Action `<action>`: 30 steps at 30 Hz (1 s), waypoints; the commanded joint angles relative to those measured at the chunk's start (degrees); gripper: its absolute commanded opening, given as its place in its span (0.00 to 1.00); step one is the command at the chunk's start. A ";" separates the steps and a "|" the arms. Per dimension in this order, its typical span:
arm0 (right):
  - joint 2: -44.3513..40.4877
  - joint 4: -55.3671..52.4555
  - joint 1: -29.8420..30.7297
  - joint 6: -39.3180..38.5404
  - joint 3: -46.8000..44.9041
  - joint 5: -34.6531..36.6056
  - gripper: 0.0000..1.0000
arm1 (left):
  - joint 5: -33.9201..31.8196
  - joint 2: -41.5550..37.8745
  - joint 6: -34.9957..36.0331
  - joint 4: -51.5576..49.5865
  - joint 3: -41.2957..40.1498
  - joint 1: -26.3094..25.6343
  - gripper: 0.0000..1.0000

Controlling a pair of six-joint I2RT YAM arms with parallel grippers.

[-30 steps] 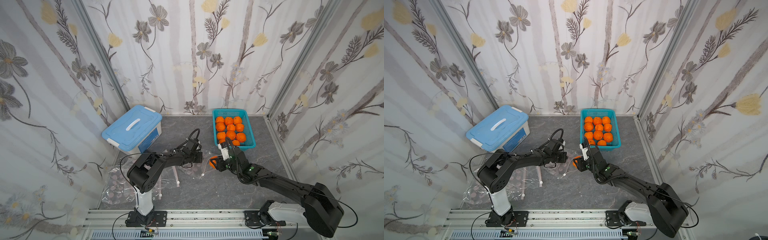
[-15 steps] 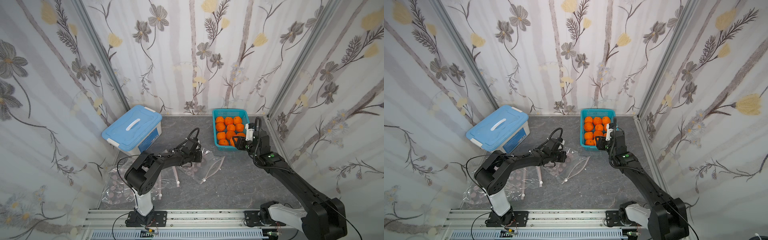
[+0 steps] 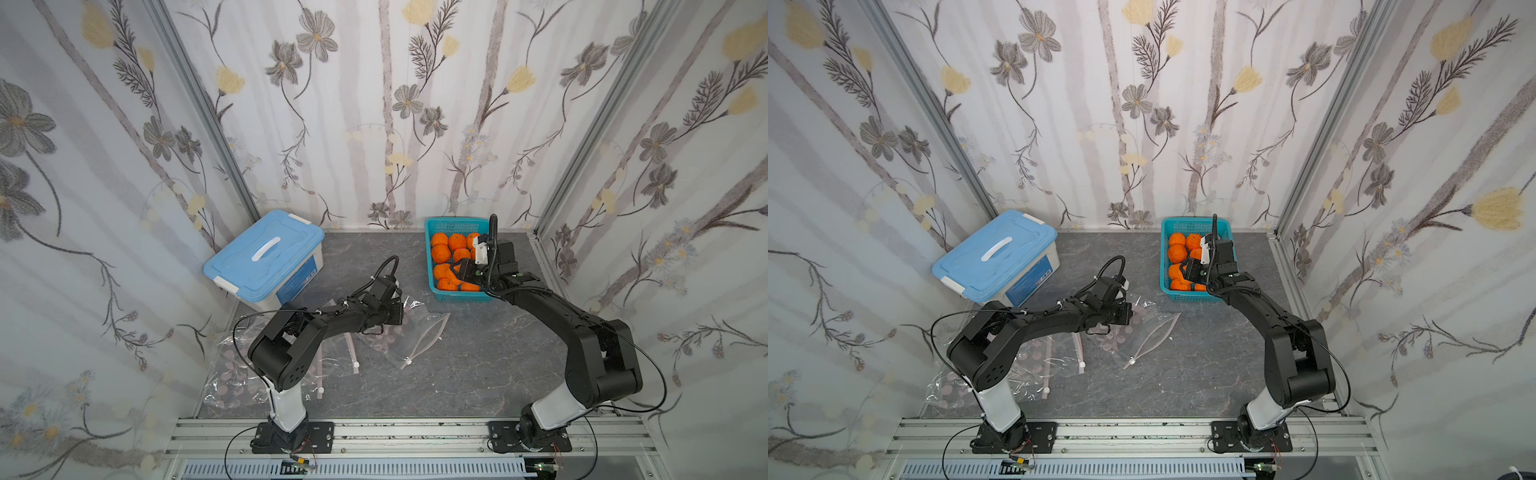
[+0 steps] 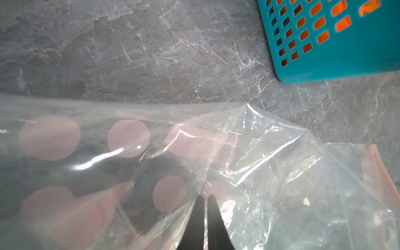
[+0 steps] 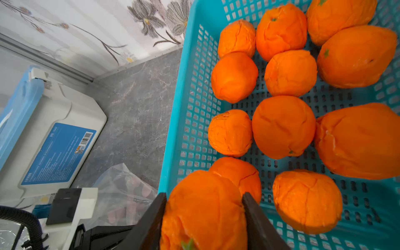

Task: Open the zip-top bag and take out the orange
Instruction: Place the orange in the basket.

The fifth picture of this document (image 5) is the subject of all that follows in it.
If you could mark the blue lid storage box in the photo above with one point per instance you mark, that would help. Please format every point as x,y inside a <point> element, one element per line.
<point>47,132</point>

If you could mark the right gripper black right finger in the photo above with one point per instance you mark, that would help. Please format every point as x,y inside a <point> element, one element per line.
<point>261,233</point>

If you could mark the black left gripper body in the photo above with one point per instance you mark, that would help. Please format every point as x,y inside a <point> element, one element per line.
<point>99,238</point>

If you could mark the teal plastic basket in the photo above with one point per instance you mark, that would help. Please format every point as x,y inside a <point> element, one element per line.
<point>370,218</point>

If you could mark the orange from bag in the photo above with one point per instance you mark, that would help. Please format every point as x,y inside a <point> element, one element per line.
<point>230,133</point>
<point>360,141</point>
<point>283,126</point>
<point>292,73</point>
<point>356,56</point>

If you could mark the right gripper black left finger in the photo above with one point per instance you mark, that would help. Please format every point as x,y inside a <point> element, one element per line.
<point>146,234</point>

